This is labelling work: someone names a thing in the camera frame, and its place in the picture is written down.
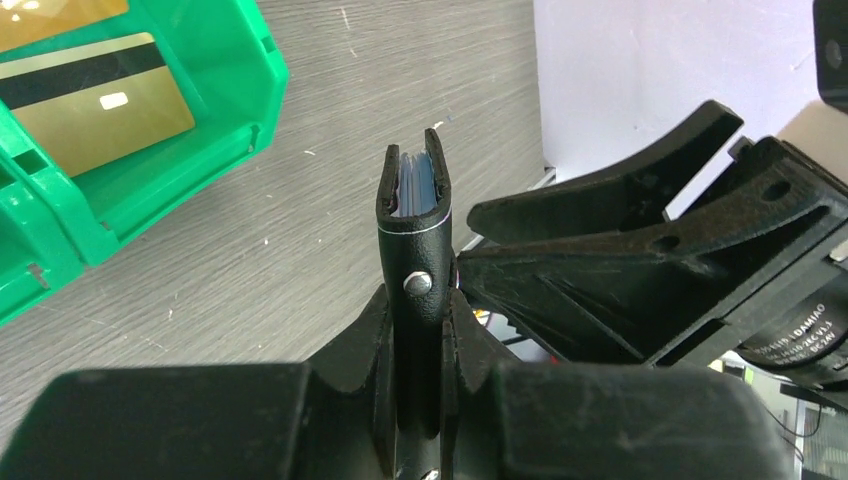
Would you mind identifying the green plastic two-compartment bin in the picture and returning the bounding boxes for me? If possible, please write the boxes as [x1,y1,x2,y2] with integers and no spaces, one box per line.
[1,1,289,322]

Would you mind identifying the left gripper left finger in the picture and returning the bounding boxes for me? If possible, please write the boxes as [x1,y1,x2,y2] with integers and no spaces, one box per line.
[1,289,391,479]

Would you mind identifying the black leather card holder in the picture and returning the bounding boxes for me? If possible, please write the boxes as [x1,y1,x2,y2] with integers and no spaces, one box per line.
[376,128,454,479]

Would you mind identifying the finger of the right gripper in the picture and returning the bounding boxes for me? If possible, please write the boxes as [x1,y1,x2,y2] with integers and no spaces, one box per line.
[467,100,744,245]

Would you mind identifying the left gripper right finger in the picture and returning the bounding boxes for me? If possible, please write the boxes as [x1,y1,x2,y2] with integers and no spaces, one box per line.
[442,292,793,479]

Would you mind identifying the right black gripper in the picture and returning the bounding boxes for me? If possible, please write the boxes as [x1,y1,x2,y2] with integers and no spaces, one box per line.
[459,137,847,391]

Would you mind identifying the gold card with stripe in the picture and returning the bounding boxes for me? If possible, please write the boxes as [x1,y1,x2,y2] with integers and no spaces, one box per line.
[1,32,195,177]

